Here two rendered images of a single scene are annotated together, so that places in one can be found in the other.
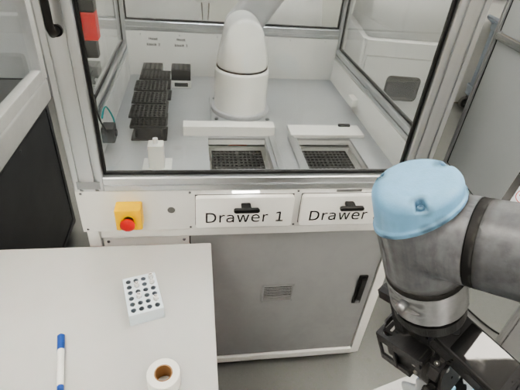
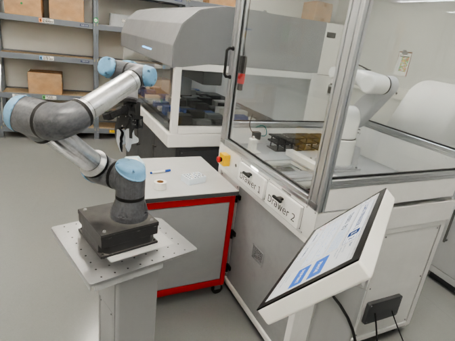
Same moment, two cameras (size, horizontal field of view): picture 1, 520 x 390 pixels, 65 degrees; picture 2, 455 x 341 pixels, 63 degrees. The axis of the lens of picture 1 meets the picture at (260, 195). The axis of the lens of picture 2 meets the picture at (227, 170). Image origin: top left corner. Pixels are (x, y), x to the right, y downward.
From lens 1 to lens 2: 176 cm
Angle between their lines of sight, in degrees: 65
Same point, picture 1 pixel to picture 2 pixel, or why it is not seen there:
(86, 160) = (224, 128)
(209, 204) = (242, 167)
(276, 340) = (252, 300)
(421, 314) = not seen: hidden behind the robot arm
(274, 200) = (258, 177)
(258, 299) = (250, 253)
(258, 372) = (239, 318)
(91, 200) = (221, 148)
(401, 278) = not seen: hidden behind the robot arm
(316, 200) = (271, 187)
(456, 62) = (331, 121)
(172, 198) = (237, 159)
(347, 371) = not seen: outside the picture
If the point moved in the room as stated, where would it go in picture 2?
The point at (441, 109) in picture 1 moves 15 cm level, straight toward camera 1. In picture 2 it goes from (325, 152) to (288, 147)
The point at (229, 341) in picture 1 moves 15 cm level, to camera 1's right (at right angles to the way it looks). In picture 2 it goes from (237, 278) to (244, 294)
